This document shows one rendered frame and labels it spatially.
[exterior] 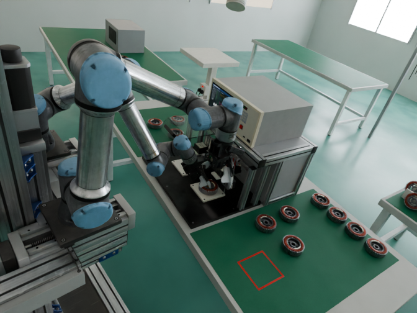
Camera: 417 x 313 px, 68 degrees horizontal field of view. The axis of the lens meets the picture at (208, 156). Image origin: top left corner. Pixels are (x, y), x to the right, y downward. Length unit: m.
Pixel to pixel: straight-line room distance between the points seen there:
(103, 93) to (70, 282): 0.68
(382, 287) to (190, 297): 1.16
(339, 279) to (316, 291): 0.16
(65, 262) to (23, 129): 0.48
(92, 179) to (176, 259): 1.57
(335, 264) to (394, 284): 0.29
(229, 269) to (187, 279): 0.87
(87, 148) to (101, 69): 0.23
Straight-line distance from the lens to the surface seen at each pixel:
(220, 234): 1.60
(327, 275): 1.67
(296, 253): 1.63
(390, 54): 8.18
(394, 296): 1.80
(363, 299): 1.69
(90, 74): 0.75
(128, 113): 1.29
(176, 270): 2.36
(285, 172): 1.79
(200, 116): 1.00
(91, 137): 0.85
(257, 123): 1.54
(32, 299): 1.18
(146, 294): 2.24
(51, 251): 1.24
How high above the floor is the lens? 1.92
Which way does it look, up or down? 34 degrees down
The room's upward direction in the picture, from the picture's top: 12 degrees clockwise
